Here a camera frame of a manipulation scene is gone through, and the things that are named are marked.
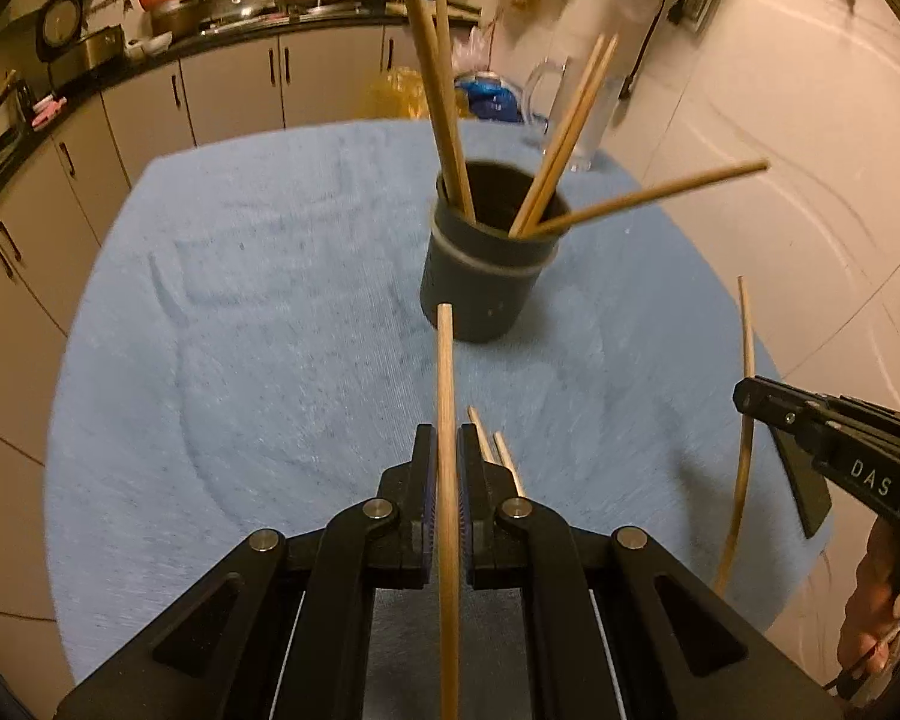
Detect person's right hand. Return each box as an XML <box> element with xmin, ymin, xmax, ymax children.
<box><xmin>836</xmin><ymin>519</ymin><xmax>900</xmax><ymax>691</ymax></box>

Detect blue table cloth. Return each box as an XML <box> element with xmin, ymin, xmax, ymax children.
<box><xmin>45</xmin><ymin>118</ymin><xmax>833</xmax><ymax>720</ymax></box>

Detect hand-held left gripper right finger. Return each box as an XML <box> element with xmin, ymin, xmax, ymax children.
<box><xmin>457</xmin><ymin>424</ymin><xmax>847</xmax><ymax>720</ymax></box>

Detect yellow plastic bag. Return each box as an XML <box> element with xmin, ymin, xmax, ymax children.
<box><xmin>371</xmin><ymin>67</ymin><xmax>470</xmax><ymax>121</ymax></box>

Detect clear glass pitcher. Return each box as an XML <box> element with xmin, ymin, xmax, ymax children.
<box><xmin>523</xmin><ymin>52</ymin><xmax>627</xmax><ymax>173</ymax></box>

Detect cream kitchen cabinet row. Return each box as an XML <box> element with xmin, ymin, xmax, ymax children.
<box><xmin>0</xmin><ymin>15</ymin><xmax>481</xmax><ymax>466</ymax></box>

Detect small metal container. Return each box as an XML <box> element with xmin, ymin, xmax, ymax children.
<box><xmin>82</xmin><ymin>25</ymin><xmax>126</xmax><ymax>68</ymax></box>

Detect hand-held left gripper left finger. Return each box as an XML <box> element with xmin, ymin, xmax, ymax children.
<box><xmin>56</xmin><ymin>424</ymin><xmax>442</xmax><ymax>720</ymax></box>

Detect black kitchen counter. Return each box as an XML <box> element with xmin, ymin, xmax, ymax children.
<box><xmin>0</xmin><ymin>0</ymin><xmax>481</xmax><ymax>230</ymax></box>

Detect metal cooking pot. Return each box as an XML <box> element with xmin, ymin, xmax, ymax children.
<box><xmin>150</xmin><ymin>0</ymin><xmax>211</xmax><ymax>38</ymax></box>

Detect blue plastic bag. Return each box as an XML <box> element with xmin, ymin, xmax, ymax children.
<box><xmin>457</xmin><ymin>75</ymin><xmax>522</xmax><ymax>121</ymax></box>

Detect clear plastic bag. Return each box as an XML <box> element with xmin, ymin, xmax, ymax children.
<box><xmin>450</xmin><ymin>22</ymin><xmax>496</xmax><ymax>80</ymax></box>

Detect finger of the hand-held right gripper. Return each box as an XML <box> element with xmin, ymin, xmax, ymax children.
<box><xmin>733</xmin><ymin>376</ymin><xmax>845</xmax><ymax>440</ymax></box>
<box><xmin>775</xmin><ymin>430</ymin><xmax>833</xmax><ymax>539</ymax></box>

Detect round dial kitchen scale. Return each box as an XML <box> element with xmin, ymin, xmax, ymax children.
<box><xmin>36</xmin><ymin>0</ymin><xmax>85</xmax><ymax>65</ymax></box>

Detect dark grey utensil holder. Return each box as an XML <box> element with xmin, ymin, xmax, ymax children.
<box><xmin>420</xmin><ymin>160</ymin><xmax>573</xmax><ymax>344</ymax></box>

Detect light wooden chopstick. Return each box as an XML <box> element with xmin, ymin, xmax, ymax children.
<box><xmin>433</xmin><ymin>0</ymin><xmax>467</xmax><ymax>203</ymax></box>
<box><xmin>510</xmin><ymin>34</ymin><xmax>608</xmax><ymax>236</ymax></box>
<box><xmin>493</xmin><ymin>431</ymin><xmax>528</xmax><ymax>500</ymax></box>
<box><xmin>712</xmin><ymin>276</ymin><xmax>757</xmax><ymax>595</ymax></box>
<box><xmin>523</xmin><ymin>34</ymin><xmax>620</xmax><ymax>236</ymax></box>
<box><xmin>391</xmin><ymin>0</ymin><xmax>477</xmax><ymax>220</ymax></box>
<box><xmin>467</xmin><ymin>406</ymin><xmax>497</xmax><ymax>466</ymax></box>
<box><xmin>436</xmin><ymin>303</ymin><xmax>462</xmax><ymax>720</ymax></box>
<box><xmin>529</xmin><ymin>159</ymin><xmax>770</xmax><ymax>237</ymax></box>

